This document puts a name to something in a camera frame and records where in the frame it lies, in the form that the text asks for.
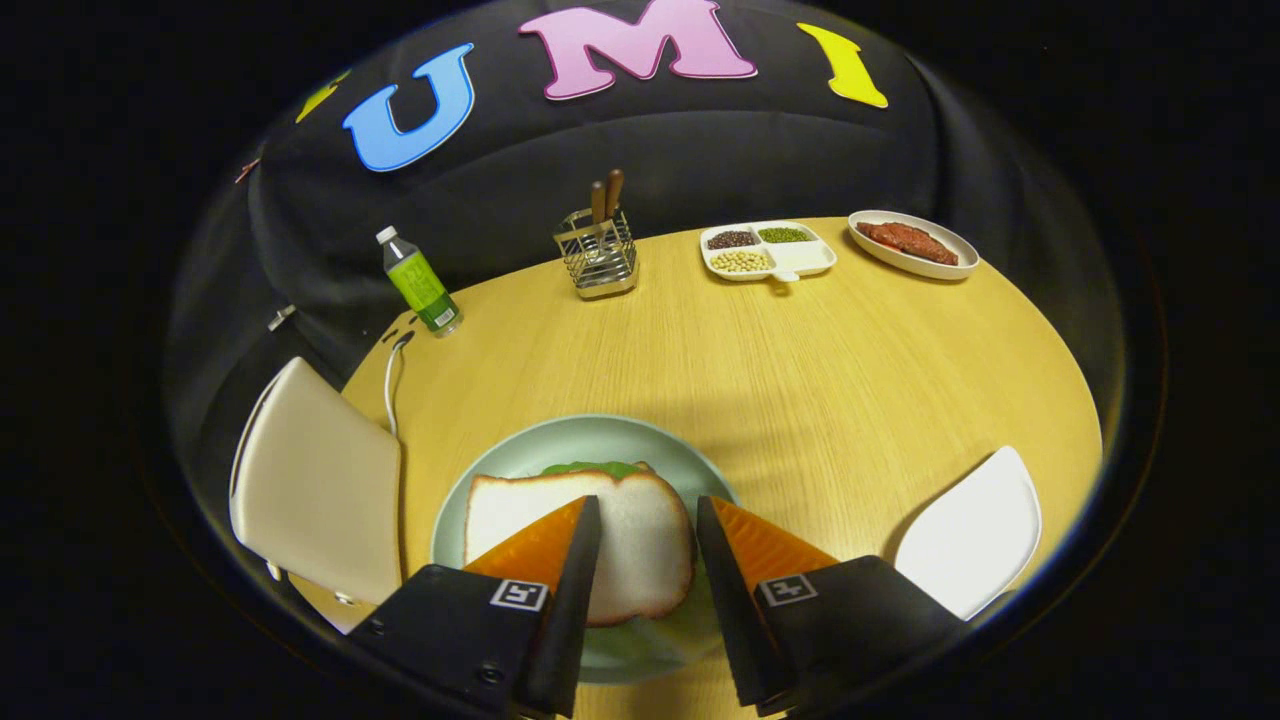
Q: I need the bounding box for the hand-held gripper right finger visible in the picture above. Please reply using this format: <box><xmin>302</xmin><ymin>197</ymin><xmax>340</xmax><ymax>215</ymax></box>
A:
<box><xmin>695</xmin><ymin>494</ymin><xmax>969</xmax><ymax>717</ymax></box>

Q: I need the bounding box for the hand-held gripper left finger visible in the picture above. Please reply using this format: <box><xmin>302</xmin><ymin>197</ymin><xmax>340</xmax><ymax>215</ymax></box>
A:
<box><xmin>345</xmin><ymin>493</ymin><xmax>604</xmax><ymax>719</ymax></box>

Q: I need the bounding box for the white bread slice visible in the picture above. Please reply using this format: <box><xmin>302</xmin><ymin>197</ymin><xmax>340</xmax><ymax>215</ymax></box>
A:
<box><xmin>463</xmin><ymin>466</ymin><xmax>696</xmax><ymax>628</ymax></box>

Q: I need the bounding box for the green lettuce leaf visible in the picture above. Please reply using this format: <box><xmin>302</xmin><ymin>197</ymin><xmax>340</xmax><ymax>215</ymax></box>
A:
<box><xmin>540</xmin><ymin>460</ymin><xmax>651</xmax><ymax>479</ymax></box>

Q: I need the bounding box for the pale green plate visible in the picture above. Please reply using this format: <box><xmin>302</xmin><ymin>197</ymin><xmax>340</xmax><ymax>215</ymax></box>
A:
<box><xmin>430</xmin><ymin>414</ymin><xmax>741</xmax><ymax>685</ymax></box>

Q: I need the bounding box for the white toaster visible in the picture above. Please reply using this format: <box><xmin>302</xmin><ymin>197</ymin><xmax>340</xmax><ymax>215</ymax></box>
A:
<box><xmin>228</xmin><ymin>356</ymin><xmax>404</xmax><ymax>607</ymax></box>

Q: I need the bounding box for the green label plastic bottle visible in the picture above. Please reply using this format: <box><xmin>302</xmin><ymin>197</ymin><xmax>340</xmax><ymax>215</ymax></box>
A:
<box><xmin>375</xmin><ymin>225</ymin><xmax>464</xmax><ymax>338</ymax></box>

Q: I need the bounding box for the white divided dish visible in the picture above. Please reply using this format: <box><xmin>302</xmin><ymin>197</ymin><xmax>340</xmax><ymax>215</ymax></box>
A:
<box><xmin>699</xmin><ymin>220</ymin><xmax>838</xmax><ymax>284</ymax></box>

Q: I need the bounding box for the white round plate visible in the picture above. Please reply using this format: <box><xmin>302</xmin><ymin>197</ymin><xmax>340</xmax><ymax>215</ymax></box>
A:
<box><xmin>847</xmin><ymin>209</ymin><xmax>981</xmax><ymax>281</ymax></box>

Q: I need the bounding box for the red meat piece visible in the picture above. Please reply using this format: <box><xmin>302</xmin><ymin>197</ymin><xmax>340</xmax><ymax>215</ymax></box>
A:
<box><xmin>856</xmin><ymin>221</ymin><xmax>960</xmax><ymax>267</ymax></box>

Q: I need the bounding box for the black backdrop cloth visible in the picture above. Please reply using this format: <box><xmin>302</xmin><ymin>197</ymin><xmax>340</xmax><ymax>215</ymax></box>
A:
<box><xmin>165</xmin><ymin>0</ymin><xmax>1131</xmax><ymax>401</ymax></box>

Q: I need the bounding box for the white toaster cable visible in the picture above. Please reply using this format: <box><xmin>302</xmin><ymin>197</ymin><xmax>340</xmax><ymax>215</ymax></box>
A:
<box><xmin>383</xmin><ymin>331</ymin><xmax>416</xmax><ymax>436</ymax></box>

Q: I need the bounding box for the wire cutlery holder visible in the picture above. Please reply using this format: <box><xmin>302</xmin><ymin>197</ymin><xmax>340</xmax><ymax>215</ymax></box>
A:
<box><xmin>553</xmin><ymin>206</ymin><xmax>640</xmax><ymax>301</ymax></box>

